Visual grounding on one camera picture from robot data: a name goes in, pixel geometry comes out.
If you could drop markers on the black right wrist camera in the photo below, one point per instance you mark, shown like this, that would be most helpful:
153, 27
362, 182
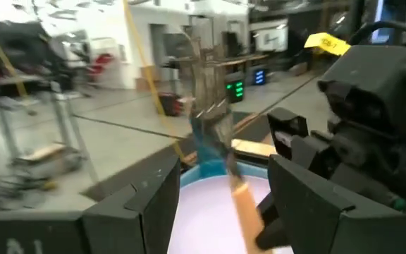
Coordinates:
372, 77

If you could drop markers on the green-lit black device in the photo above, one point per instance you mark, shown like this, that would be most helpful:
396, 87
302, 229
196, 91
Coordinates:
235, 90

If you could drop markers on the yellow paper tag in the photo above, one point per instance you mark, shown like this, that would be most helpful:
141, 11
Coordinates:
326, 43

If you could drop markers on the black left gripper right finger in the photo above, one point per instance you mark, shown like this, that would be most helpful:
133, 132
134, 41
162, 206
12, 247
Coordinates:
330, 229

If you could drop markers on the blue translucent plastic cup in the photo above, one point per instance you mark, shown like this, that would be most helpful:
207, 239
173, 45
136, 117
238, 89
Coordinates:
210, 141

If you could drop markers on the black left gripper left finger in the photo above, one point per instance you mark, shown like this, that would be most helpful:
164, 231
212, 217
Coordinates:
129, 225

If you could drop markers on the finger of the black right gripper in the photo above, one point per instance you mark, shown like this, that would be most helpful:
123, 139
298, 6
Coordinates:
271, 233

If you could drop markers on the blue plastic tray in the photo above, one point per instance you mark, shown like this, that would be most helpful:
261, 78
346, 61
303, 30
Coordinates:
189, 176

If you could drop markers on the blue-lit black device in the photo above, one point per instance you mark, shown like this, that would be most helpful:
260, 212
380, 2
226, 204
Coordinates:
259, 76

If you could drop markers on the lavender round plate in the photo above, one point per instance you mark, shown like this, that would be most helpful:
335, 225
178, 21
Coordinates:
206, 218

